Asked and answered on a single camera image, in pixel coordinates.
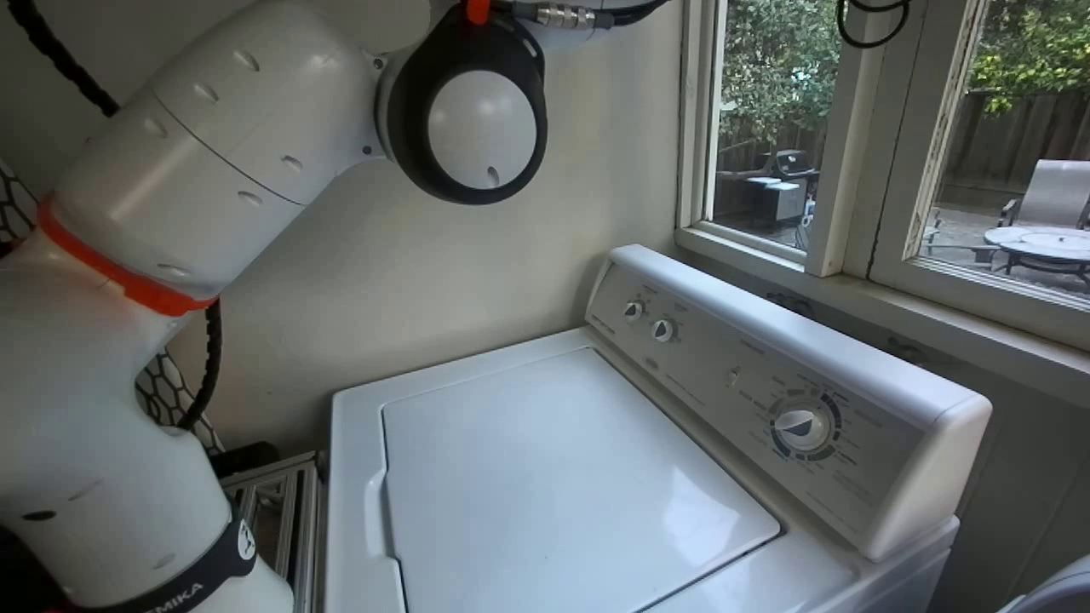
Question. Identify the white casement window sash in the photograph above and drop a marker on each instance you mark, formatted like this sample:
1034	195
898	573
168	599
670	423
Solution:
994	87

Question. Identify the grey patio chair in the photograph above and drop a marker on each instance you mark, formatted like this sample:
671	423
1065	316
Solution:
1055	195

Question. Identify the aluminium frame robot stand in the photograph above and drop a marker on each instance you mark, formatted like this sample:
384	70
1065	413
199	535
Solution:
283	509

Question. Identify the white top-load washing machine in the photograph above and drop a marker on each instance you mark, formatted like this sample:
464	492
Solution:
600	471

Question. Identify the small left washer knob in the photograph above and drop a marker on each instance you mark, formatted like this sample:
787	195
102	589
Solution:
631	312

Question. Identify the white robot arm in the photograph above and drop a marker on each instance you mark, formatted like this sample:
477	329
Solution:
168	207

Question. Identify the round patio table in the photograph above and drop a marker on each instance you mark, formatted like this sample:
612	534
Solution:
1045	247

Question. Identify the black outdoor grill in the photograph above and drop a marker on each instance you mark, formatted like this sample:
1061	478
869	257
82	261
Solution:
768	195

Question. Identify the large washer dial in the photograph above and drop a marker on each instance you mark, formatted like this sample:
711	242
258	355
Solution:
806	430

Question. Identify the small washer knob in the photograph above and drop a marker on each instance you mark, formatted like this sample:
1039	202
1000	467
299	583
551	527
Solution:
631	312
663	330

